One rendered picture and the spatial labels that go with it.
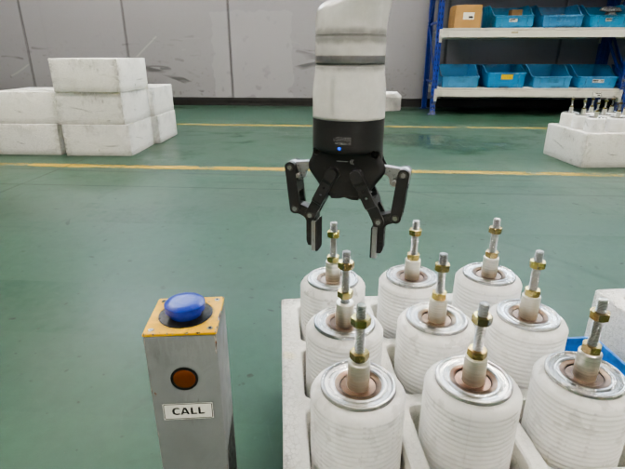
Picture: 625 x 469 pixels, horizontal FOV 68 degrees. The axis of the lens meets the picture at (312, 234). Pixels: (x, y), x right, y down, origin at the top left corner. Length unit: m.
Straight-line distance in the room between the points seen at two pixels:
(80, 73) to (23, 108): 0.44
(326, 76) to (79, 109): 2.66
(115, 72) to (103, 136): 0.38
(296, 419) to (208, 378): 0.12
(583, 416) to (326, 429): 0.25
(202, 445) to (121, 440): 0.31
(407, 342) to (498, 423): 0.15
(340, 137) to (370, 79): 0.06
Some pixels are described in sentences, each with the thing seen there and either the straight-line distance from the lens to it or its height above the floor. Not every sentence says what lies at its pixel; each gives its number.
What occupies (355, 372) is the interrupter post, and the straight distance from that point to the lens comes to 0.47.
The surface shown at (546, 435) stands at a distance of 0.57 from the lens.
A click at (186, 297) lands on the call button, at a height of 0.33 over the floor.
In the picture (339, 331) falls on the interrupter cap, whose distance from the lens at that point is 0.56.
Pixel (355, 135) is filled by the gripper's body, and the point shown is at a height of 0.49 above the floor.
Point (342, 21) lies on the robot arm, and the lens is 0.47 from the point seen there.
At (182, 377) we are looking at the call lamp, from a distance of 0.49.
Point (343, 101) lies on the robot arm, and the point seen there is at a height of 0.52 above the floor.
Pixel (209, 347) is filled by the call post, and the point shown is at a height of 0.30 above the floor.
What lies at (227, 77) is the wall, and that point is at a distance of 5.77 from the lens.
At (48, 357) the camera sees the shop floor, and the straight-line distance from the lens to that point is 1.09.
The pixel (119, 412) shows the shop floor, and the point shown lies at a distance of 0.90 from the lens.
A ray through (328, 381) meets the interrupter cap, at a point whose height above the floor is 0.25.
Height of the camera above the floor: 0.56
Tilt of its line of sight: 21 degrees down
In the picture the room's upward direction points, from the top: straight up
